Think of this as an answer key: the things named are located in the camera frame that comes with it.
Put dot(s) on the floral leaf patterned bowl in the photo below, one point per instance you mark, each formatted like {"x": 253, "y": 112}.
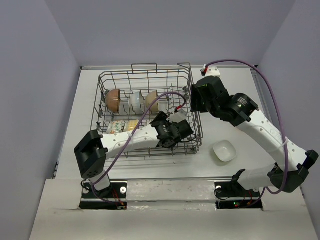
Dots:
{"x": 115, "y": 127}

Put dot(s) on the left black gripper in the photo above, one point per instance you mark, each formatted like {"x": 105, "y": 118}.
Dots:
{"x": 169, "y": 123}

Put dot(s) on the white round bowl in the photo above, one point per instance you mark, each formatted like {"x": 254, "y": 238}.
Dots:
{"x": 136, "y": 102}
{"x": 150, "y": 98}

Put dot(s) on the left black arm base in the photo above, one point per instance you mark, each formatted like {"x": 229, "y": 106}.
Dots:
{"x": 114, "y": 199}

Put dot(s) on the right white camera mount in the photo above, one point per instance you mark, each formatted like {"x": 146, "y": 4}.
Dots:
{"x": 207, "y": 71}

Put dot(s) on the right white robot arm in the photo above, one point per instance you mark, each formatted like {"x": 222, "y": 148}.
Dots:
{"x": 292, "y": 163}

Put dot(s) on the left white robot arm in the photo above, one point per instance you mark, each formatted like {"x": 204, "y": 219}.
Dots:
{"x": 94, "y": 149}

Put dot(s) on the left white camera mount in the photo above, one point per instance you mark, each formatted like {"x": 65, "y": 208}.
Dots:
{"x": 178, "y": 116}

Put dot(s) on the brown wooden bowl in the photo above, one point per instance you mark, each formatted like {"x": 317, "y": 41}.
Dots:
{"x": 112, "y": 100}

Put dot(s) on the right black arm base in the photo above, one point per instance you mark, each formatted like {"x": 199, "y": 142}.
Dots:
{"x": 230, "y": 195}

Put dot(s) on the yellow sun patterned bowl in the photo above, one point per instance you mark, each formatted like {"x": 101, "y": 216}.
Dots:
{"x": 131, "y": 125}

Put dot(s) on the white square bowl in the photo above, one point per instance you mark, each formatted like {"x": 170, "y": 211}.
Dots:
{"x": 225, "y": 151}

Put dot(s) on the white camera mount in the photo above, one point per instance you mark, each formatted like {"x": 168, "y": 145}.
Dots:
{"x": 207, "y": 71}
{"x": 178, "y": 116}

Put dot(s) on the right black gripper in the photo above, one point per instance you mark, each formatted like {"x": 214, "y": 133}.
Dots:
{"x": 196, "y": 104}

